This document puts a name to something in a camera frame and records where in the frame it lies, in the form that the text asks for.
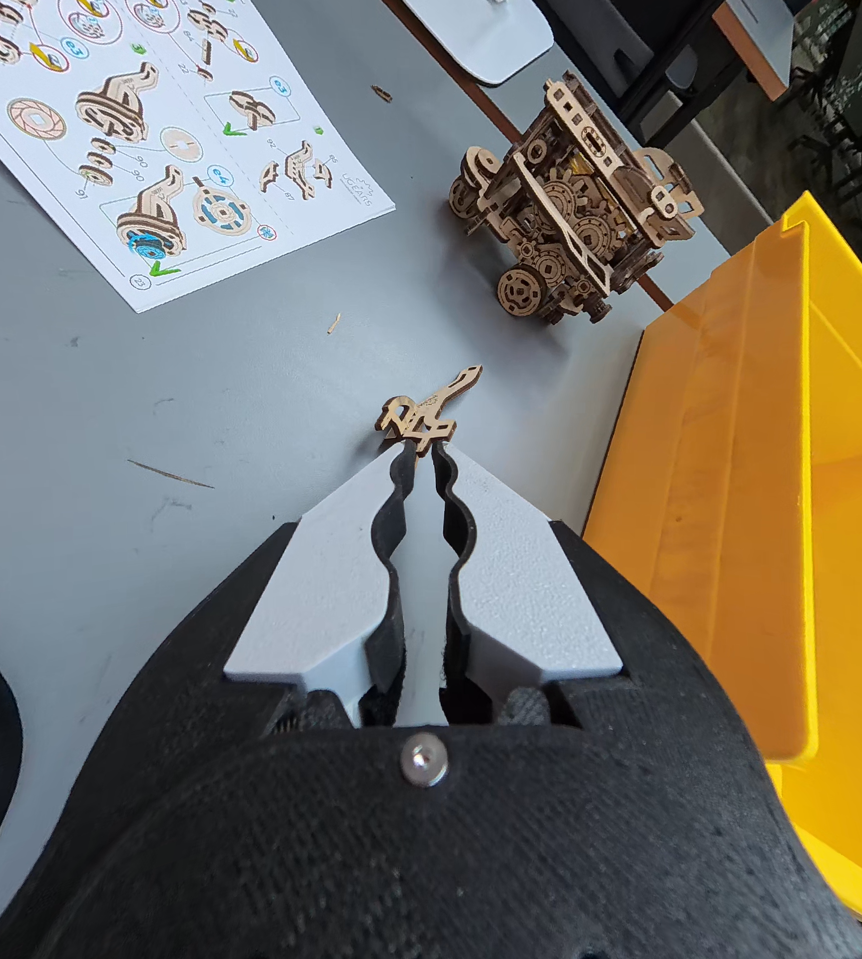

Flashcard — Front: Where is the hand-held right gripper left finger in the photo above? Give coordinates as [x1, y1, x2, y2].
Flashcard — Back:
[223, 447, 420, 728]

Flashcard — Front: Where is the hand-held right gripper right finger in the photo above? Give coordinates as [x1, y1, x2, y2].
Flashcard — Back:
[431, 442, 624, 726]

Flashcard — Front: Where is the small hooked wooden part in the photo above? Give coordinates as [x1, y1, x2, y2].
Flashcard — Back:
[375, 364, 483, 457]

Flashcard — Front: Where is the assembled wooden gear model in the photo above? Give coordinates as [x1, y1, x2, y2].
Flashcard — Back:
[449, 70, 703, 325]

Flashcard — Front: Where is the long thin wood splinter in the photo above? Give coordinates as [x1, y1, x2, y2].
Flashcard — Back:
[128, 459, 216, 490]

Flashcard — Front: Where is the yellow plastic bin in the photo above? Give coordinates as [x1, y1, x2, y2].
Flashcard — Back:
[583, 190, 862, 941]

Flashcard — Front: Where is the illustrated instruction booklet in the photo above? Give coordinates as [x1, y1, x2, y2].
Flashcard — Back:
[0, 0, 396, 314]

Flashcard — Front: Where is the grey stand base plate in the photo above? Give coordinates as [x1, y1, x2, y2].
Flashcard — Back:
[401, 0, 555, 88]

